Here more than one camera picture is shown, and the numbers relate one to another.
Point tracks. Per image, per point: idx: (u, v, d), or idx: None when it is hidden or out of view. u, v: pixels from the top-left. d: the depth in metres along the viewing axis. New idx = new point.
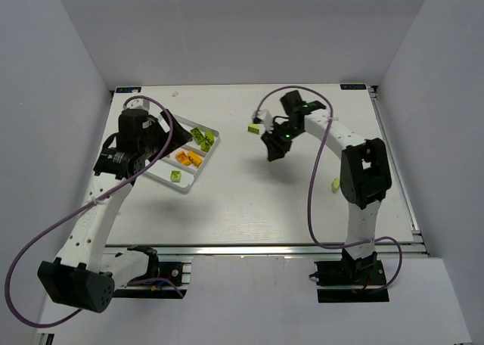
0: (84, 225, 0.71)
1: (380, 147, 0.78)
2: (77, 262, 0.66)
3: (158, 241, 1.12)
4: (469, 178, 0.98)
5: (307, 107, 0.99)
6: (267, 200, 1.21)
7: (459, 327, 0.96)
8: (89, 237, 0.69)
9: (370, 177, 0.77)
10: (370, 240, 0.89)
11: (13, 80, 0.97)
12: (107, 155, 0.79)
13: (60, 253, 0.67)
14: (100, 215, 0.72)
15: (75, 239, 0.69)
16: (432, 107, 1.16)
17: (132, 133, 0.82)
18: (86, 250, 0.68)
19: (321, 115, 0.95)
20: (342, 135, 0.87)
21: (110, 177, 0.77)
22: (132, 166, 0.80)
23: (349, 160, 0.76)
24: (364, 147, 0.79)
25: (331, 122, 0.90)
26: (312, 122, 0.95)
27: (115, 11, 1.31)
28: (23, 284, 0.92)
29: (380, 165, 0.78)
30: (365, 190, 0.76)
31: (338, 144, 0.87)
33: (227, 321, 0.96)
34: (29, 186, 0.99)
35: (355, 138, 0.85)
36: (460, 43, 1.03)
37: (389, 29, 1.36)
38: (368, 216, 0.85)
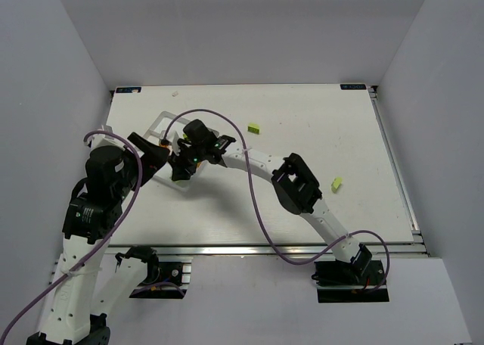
0: (63, 298, 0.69)
1: (298, 160, 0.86)
2: (61, 338, 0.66)
3: (158, 241, 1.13)
4: (470, 178, 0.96)
5: (218, 145, 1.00)
6: (268, 200, 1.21)
7: (459, 327, 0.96)
8: (70, 310, 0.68)
9: (301, 188, 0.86)
10: (346, 235, 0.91)
11: (13, 82, 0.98)
12: (75, 212, 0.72)
13: (44, 329, 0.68)
14: (78, 287, 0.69)
15: (56, 313, 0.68)
16: (434, 106, 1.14)
17: (105, 181, 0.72)
18: (69, 326, 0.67)
19: (235, 148, 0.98)
20: (263, 162, 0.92)
21: (82, 240, 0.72)
22: (107, 219, 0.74)
23: (278, 184, 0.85)
24: (285, 163, 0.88)
25: (248, 153, 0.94)
26: (232, 160, 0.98)
27: (114, 10, 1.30)
28: (21, 285, 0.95)
29: (303, 173, 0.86)
30: (302, 200, 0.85)
31: (264, 172, 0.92)
33: (226, 320, 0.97)
34: (29, 190, 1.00)
35: (274, 160, 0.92)
36: (465, 40, 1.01)
37: (391, 26, 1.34)
38: (323, 215, 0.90)
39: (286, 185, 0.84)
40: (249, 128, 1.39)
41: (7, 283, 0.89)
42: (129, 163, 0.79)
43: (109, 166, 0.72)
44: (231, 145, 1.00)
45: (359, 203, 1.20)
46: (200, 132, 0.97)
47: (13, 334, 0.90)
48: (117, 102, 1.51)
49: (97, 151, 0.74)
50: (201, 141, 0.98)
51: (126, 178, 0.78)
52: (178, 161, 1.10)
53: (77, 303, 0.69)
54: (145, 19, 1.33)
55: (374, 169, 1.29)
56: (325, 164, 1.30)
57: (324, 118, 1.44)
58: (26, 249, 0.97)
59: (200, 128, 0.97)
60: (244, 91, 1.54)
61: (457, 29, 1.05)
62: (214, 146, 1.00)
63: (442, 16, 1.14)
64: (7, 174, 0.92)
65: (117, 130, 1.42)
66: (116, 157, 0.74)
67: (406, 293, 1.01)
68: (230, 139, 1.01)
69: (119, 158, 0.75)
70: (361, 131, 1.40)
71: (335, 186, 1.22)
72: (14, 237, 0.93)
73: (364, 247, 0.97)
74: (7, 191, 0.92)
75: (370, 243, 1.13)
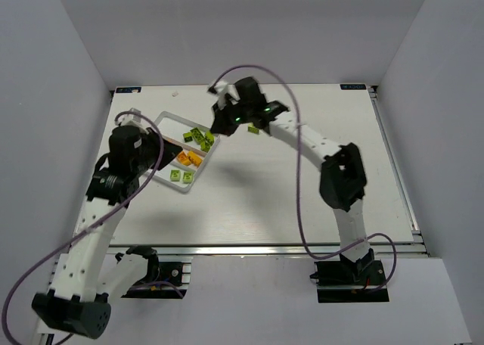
0: (77, 254, 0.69)
1: (355, 153, 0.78)
2: (70, 293, 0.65)
3: (158, 241, 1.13)
4: (470, 178, 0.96)
5: (269, 110, 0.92)
6: (268, 200, 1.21)
7: (459, 327, 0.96)
8: (82, 267, 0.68)
9: (349, 181, 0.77)
10: (364, 239, 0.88)
11: (13, 82, 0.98)
12: (98, 179, 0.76)
13: (54, 285, 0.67)
14: (93, 244, 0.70)
15: (69, 270, 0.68)
16: (434, 106, 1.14)
17: (125, 159, 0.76)
18: (80, 281, 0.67)
19: (288, 119, 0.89)
20: (315, 143, 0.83)
21: (102, 203, 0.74)
22: (126, 189, 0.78)
23: (327, 171, 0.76)
24: (338, 153, 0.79)
25: (301, 128, 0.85)
26: (280, 130, 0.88)
27: (114, 10, 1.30)
28: (21, 285, 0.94)
29: (355, 166, 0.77)
30: (346, 194, 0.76)
31: (313, 154, 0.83)
33: (226, 320, 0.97)
34: (29, 189, 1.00)
35: (329, 144, 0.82)
36: (464, 40, 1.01)
37: (390, 26, 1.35)
38: (355, 216, 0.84)
39: (335, 175, 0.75)
40: (249, 128, 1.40)
41: (7, 283, 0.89)
42: (148, 143, 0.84)
43: (129, 142, 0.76)
44: (283, 114, 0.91)
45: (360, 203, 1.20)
46: (252, 91, 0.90)
47: (13, 334, 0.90)
48: (117, 102, 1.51)
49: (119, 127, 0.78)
50: (252, 102, 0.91)
51: (144, 156, 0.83)
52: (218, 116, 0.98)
53: (91, 260, 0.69)
54: (145, 20, 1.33)
55: (374, 169, 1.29)
56: None
57: (324, 118, 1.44)
58: (26, 248, 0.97)
59: (252, 85, 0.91)
60: None
61: (456, 29, 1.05)
62: (264, 110, 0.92)
63: (441, 17, 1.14)
64: (7, 175, 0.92)
65: None
66: (135, 135, 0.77)
67: (406, 293, 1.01)
68: (282, 107, 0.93)
69: (138, 135, 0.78)
70: (361, 131, 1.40)
71: None
72: (15, 237, 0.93)
73: (370, 250, 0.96)
74: (7, 191, 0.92)
75: (374, 243, 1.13)
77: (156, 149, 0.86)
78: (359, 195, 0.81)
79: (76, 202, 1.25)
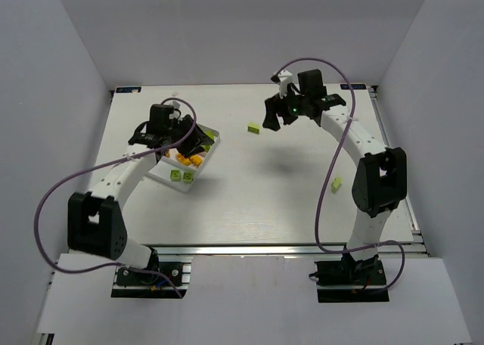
0: (116, 172, 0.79)
1: (401, 159, 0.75)
2: (107, 195, 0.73)
3: (158, 241, 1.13)
4: (470, 178, 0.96)
5: (325, 100, 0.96)
6: (268, 200, 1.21)
7: (459, 327, 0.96)
8: (119, 180, 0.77)
9: (384, 188, 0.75)
10: (376, 244, 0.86)
11: (13, 82, 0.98)
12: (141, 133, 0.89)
13: (92, 189, 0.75)
14: (131, 168, 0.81)
15: (106, 180, 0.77)
16: (434, 106, 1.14)
17: (162, 122, 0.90)
18: (116, 188, 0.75)
19: (340, 113, 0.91)
20: (361, 140, 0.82)
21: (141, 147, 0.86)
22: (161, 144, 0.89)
23: (364, 169, 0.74)
24: (383, 155, 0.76)
25: (351, 122, 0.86)
26: (331, 120, 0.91)
27: (114, 10, 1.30)
28: (21, 285, 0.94)
29: (397, 175, 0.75)
30: (377, 198, 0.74)
31: (355, 149, 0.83)
33: (226, 320, 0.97)
34: (29, 189, 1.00)
35: (375, 144, 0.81)
36: (464, 40, 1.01)
37: (390, 26, 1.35)
38: (377, 224, 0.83)
39: (373, 177, 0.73)
40: (249, 128, 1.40)
41: (7, 283, 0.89)
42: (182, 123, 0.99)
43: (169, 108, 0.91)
44: (338, 107, 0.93)
45: None
46: (312, 79, 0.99)
47: (13, 334, 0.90)
48: (117, 102, 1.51)
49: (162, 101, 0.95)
50: (309, 91, 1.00)
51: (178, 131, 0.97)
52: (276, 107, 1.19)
53: (127, 178, 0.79)
54: (146, 20, 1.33)
55: None
56: (325, 163, 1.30)
57: None
58: (26, 248, 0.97)
59: (313, 76, 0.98)
60: (245, 91, 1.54)
61: (456, 29, 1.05)
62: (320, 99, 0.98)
63: (441, 17, 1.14)
64: (7, 175, 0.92)
65: (118, 130, 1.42)
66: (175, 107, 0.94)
67: (406, 293, 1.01)
68: (339, 101, 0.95)
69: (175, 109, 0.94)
70: None
71: (335, 186, 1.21)
72: (15, 237, 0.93)
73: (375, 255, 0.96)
74: (7, 191, 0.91)
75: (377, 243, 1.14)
77: None
78: (391, 206, 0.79)
79: None
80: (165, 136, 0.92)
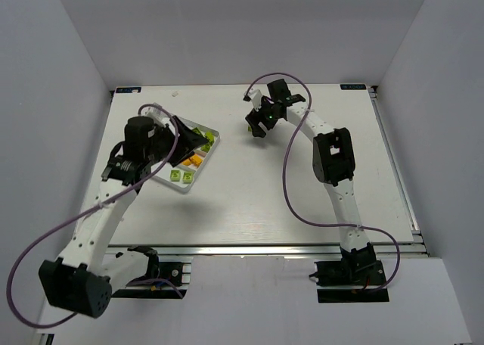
0: (88, 228, 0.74)
1: (345, 137, 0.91)
2: (78, 262, 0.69)
3: (158, 241, 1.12)
4: (470, 178, 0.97)
5: (289, 98, 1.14)
6: (267, 200, 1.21)
7: (460, 327, 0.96)
8: (91, 239, 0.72)
9: (336, 162, 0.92)
10: (357, 225, 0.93)
11: (13, 82, 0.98)
12: (114, 163, 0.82)
13: (63, 253, 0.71)
14: (104, 219, 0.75)
15: (78, 240, 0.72)
16: (434, 105, 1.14)
17: (138, 144, 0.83)
18: (88, 250, 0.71)
19: (300, 107, 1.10)
20: (315, 124, 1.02)
21: (116, 183, 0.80)
22: (139, 173, 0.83)
23: (316, 146, 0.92)
24: (333, 135, 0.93)
25: (308, 113, 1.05)
26: (293, 114, 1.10)
27: (114, 10, 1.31)
28: (22, 284, 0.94)
29: (345, 149, 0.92)
30: (332, 171, 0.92)
31: (312, 132, 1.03)
33: (226, 320, 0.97)
34: (29, 189, 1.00)
35: (326, 127, 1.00)
36: (464, 40, 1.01)
37: (390, 26, 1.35)
38: (344, 195, 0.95)
39: (324, 152, 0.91)
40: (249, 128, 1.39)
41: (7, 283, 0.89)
42: (162, 138, 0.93)
43: (143, 130, 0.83)
44: (299, 104, 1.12)
45: (360, 203, 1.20)
46: (278, 88, 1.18)
47: (12, 334, 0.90)
48: (117, 102, 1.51)
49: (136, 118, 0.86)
50: (277, 97, 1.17)
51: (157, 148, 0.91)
52: (256, 117, 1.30)
53: (100, 235, 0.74)
54: (146, 20, 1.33)
55: (374, 169, 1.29)
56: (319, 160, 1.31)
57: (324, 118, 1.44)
58: (26, 248, 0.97)
59: (278, 83, 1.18)
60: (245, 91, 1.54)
61: (456, 30, 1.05)
62: (285, 99, 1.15)
63: (441, 17, 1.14)
64: (6, 174, 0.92)
65: (118, 129, 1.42)
66: (150, 125, 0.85)
67: (406, 293, 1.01)
68: (301, 98, 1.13)
69: (151, 126, 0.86)
70: (361, 131, 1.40)
71: None
72: (14, 237, 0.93)
73: (370, 245, 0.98)
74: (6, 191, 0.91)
75: (379, 243, 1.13)
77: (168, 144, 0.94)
78: (349, 175, 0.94)
79: (76, 201, 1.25)
80: (144, 163, 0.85)
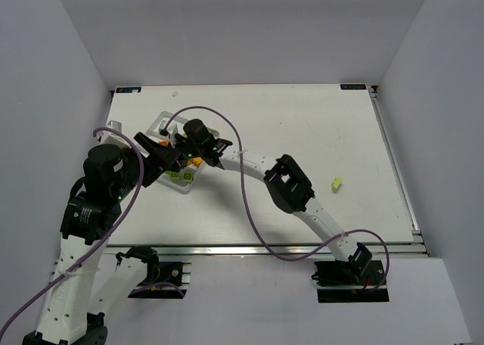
0: (60, 298, 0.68)
1: (290, 162, 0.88)
2: (57, 338, 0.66)
3: (159, 241, 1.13)
4: (469, 178, 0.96)
5: (215, 148, 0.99)
6: (267, 200, 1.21)
7: (460, 328, 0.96)
8: (66, 310, 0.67)
9: (293, 188, 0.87)
10: (342, 233, 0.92)
11: (13, 82, 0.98)
12: (72, 211, 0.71)
13: (41, 327, 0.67)
14: (75, 287, 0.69)
15: (53, 313, 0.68)
16: (434, 106, 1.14)
17: (100, 184, 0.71)
18: (65, 325, 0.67)
19: (232, 150, 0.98)
20: (256, 163, 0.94)
21: (79, 241, 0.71)
22: (104, 219, 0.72)
23: (271, 184, 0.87)
24: (278, 165, 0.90)
25: (243, 155, 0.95)
26: (229, 162, 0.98)
27: (114, 10, 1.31)
28: (23, 284, 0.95)
29: (296, 174, 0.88)
30: (296, 200, 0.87)
31: (257, 172, 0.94)
33: (226, 321, 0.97)
34: (28, 190, 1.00)
35: (268, 160, 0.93)
36: (465, 40, 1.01)
37: (389, 26, 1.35)
38: (316, 213, 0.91)
39: (277, 185, 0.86)
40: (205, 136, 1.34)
41: (8, 283, 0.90)
42: (130, 162, 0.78)
43: (106, 166, 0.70)
44: (228, 148, 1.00)
45: (359, 203, 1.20)
46: (201, 134, 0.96)
47: (13, 334, 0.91)
48: (117, 102, 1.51)
49: (96, 148, 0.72)
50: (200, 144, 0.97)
51: (127, 175, 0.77)
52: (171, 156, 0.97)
53: (74, 306, 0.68)
54: (146, 20, 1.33)
55: (373, 169, 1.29)
56: (318, 162, 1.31)
57: (324, 118, 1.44)
58: (26, 248, 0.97)
59: (201, 130, 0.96)
60: (245, 91, 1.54)
61: (456, 30, 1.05)
62: (211, 148, 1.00)
63: (441, 17, 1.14)
64: (7, 174, 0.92)
65: None
66: (116, 157, 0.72)
67: (406, 293, 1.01)
68: (228, 143, 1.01)
69: (118, 158, 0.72)
70: (361, 131, 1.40)
71: (335, 186, 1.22)
72: (14, 237, 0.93)
73: (363, 246, 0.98)
74: (7, 191, 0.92)
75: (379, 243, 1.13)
77: (137, 172, 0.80)
78: (308, 194, 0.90)
79: None
80: (109, 207, 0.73)
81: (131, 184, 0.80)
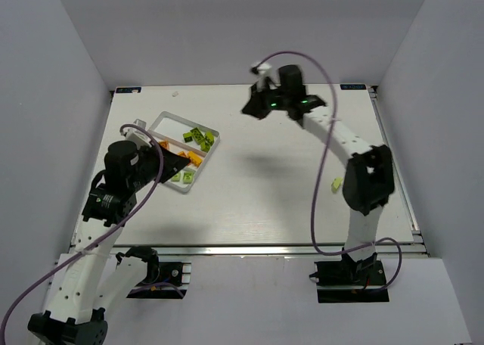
0: (73, 276, 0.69)
1: (386, 156, 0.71)
2: (66, 316, 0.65)
3: (159, 241, 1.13)
4: (470, 178, 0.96)
5: (305, 101, 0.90)
6: (267, 200, 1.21)
7: (460, 328, 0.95)
8: (78, 289, 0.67)
9: (375, 185, 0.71)
10: (373, 243, 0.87)
11: (13, 82, 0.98)
12: (94, 197, 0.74)
13: (50, 306, 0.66)
14: (89, 266, 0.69)
15: (63, 291, 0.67)
16: (434, 106, 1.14)
17: (119, 175, 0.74)
18: (75, 303, 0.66)
19: (322, 113, 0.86)
20: (346, 139, 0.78)
21: (98, 223, 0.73)
22: (122, 207, 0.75)
23: (351, 171, 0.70)
24: (368, 153, 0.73)
25: (334, 123, 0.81)
26: (312, 122, 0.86)
27: (114, 11, 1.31)
28: (22, 284, 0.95)
29: (385, 172, 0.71)
30: (370, 198, 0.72)
31: (341, 150, 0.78)
33: (226, 321, 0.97)
34: (28, 189, 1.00)
35: (361, 141, 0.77)
36: (464, 40, 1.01)
37: (389, 26, 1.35)
38: (370, 219, 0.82)
39: (359, 176, 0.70)
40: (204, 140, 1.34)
41: (7, 283, 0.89)
42: (148, 160, 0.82)
43: (125, 160, 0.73)
44: (320, 108, 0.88)
45: None
46: (293, 79, 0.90)
47: (13, 334, 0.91)
48: (117, 102, 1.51)
49: (116, 144, 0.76)
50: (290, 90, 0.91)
51: (144, 172, 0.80)
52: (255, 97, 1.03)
53: (86, 284, 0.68)
54: (146, 20, 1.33)
55: None
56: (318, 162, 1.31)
57: None
58: (26, 248, 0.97)
59: (293, 76, 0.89)
60: (244, 91, 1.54)
61: (455, 30, 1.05)
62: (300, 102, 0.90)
63: (441, 17, 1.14)
64: (7, 174, 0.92)
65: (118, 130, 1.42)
66: (132, 152, 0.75)
67: (407, 293, 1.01)
68: (321, 101, 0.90)
69: (134, 153, 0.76)
70: (361, 131, 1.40)
71: (335, 186, 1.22)
72: (14, 237, 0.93)
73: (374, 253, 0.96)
74: (6, 191, 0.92)
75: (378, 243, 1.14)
77: (153, 168, 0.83)
78: (382, 200, 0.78)
79: (76, 201, 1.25)
80: (127, 197, 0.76)
81: (147, 181, 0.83)
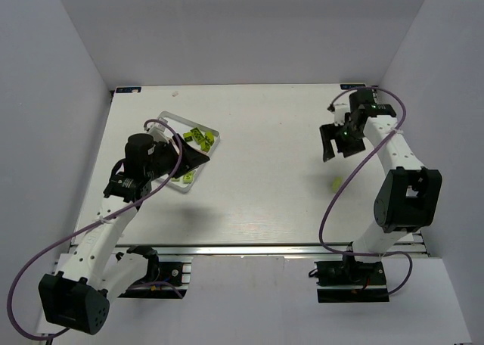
0: (89, 241, 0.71)
1: (433, 184, 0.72)
2: (79, 276, 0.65)
3: (158, 241, 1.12)
4: (470, 178, 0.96)
5: (374, 107, 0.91)
6: (267, 200, 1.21)
7: (460, 328, 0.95)
8: (93, 253, 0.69)
9: (411, 208, 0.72)
10: (380, 254, 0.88)
11: (13, 81, 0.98)
12: (116, 179, 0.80)
13: (63, 267, 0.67)
14: (106, 235, 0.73)
15: (78, 254, 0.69)
16: (434, 105, 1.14)
17: (139, 162, 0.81)
18: (88, 265, 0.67)
19: (386, 122, 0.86)
20: (398, 153, 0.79)
21: (118, 200, 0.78)
22: (141, 191, 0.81)
23: (392, 179, 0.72)
24: (416, 173, 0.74)
25: (393, 133, 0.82)
26: (373, 128, 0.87)
27: (114, 10, 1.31)
28: (23, 283, 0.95)
29: (426, 200, 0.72)
30: (398, 217, 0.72)
31: (390, 162, 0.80)
33: (225, 321, 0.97)
34: (28, 188, 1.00)
35: (412, 160, 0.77)
36: (465, 39, 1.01)
37: (389, 27, 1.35)
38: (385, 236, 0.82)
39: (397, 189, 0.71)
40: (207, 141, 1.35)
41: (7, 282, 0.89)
42: (162, 154, 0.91)
43: (144, 149, 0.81)
44: (386, 118, 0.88)
45: (360, 203, 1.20)
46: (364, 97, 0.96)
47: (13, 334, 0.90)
48: (117, 102, 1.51)
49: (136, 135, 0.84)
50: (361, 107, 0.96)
51: (158, 164, 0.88)
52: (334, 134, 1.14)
53: (101, 250, 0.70)
54: (146, 20, 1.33)
55: (374, 169, 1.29)
56: (318, 162, 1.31)
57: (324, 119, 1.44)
58: (26, 247, 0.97)
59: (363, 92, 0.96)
60: (244, 91, 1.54)
61: (455, 30, 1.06)
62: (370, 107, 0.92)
63: (441, 17, 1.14)
64: (7, 173, 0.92)
65: (118, 130, 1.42)
66: (150, 142, 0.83)
67: (407, 293, 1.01)
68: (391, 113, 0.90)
69: (151, 144, 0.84)
70: None
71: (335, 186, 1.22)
72: (14, 237, 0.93)
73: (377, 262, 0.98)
74: (6, 190, 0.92)
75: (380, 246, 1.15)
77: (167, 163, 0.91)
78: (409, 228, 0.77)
79: (76, 200, 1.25)
80: (145, 183, 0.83)
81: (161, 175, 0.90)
